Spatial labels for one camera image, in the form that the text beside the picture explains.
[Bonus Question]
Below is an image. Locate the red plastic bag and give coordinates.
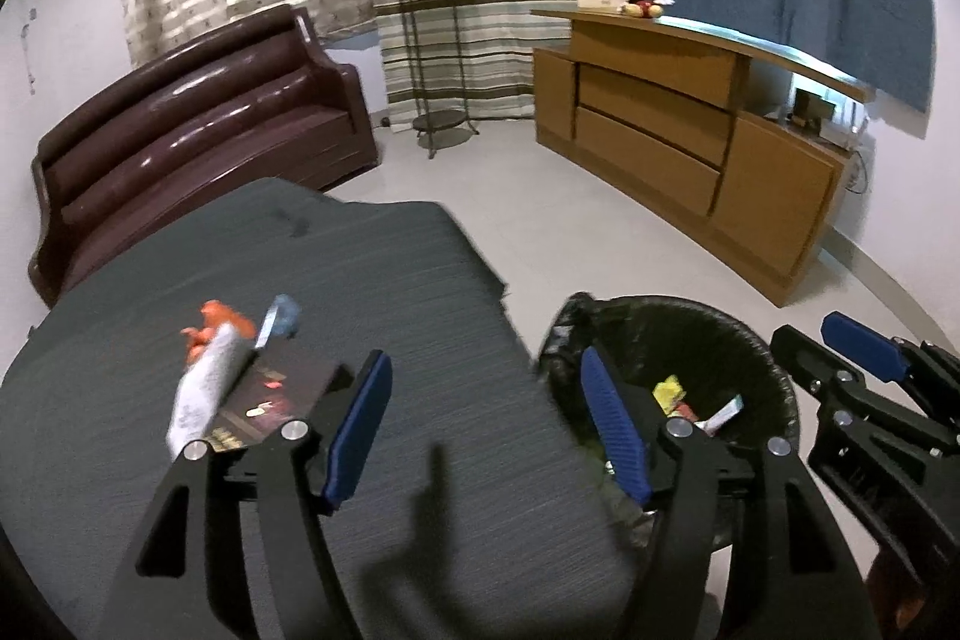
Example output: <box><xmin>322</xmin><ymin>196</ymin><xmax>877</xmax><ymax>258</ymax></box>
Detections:
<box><xmin>180</xmin><ymin>301</ymin><xmax>256</xmax><ymax>365</ymax></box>

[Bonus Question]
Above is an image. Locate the small white wrapper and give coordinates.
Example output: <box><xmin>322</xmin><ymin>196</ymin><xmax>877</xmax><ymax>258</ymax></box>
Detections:
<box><xmin>701</xmin><ymin>395</ymin><xmax>745</xmax><ymax>436</ymax></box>

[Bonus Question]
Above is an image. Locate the metal plant stand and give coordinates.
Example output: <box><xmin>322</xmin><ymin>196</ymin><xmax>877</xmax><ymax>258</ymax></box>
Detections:
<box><xmin>388</xmin><ymin>0</ymin><xmax>481</xmax><ymax>160</ymax></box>

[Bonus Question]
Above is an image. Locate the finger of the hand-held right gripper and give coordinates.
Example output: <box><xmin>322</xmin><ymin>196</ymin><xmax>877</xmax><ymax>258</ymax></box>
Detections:
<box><xmin>772</xmin><ymin>325</ymin><xmax>960</xmax><ymax>453</ymax></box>
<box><xmin>821</xmin><ymin>312</ymin><xmax>960</xmax><ymax>420</ymax></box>

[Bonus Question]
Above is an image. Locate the black bag-lined trash bin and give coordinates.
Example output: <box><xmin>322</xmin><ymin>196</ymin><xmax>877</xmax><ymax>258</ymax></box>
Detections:
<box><xmin>532</xmin><ymin>291</ymin><xmax>800</xmax><ymax>551</ymax></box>

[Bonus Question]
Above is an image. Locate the white paper wrapper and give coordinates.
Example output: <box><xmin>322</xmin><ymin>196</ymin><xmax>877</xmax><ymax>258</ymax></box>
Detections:
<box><xmin>165</xmin><ymin>321</ymin><xmax>254</xmax><ymax>461</ymax></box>

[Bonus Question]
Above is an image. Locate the dark table cloth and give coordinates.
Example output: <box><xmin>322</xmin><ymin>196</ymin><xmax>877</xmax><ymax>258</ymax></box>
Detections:
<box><xmin>0</xmin><ymin>176</ymin><xmax>638</xmax><ymax>640</ymax></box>

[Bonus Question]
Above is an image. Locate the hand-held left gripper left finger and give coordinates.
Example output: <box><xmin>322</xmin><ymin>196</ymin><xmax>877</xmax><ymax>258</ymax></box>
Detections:
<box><xmin>88</xmin><ymin>350</ymin><xmax>395</xmax><ymax>640</ymax></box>

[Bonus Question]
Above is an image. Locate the white and blue wrapper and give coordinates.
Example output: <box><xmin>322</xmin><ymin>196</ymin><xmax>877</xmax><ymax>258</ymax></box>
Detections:
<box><xmin>255</xmin><ymin>293</ymin><xmax>302</xmax><ymax>352</ymax></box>

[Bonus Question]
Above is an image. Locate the thin cable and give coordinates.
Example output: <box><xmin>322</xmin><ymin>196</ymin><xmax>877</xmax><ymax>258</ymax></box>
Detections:
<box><xmin>847</xmin><ymin>149</ymin><xmax>876</xmax><ymax>195</ymax></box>

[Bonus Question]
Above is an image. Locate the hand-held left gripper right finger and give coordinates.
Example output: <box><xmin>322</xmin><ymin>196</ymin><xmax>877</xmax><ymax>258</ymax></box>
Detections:
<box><xmin>580</xmin><ymin>346</ymin><xmax>882</xmax><ymax>640</ymax></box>

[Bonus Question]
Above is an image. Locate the black gold-print packet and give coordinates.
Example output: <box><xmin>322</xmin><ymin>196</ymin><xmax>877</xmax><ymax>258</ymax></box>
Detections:
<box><xmin>202</xmin><ymin>347</ymin><xmax>355</xmax><ymax>461</ymax></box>

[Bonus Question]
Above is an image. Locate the wooden cabinet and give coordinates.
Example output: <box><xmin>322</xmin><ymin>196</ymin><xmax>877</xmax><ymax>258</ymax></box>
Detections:
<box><xmin>530</xmin><ymin>6</ymin><xmax>877</xmax><ymax>309</ymax></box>

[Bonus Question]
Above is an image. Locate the yellow wrapper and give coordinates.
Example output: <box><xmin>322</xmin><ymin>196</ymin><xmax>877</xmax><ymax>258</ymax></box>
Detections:
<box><xmin>652</xmin><ymin>377</ymin><xmax>689</xmax><ymax>417</ymax></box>

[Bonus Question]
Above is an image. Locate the brown leather sofa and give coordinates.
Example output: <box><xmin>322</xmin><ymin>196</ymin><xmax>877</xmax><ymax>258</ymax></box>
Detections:
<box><xmin>28</xmin><ymin>4</ymin><xmax>380</xmax><ymax>309</ymax></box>

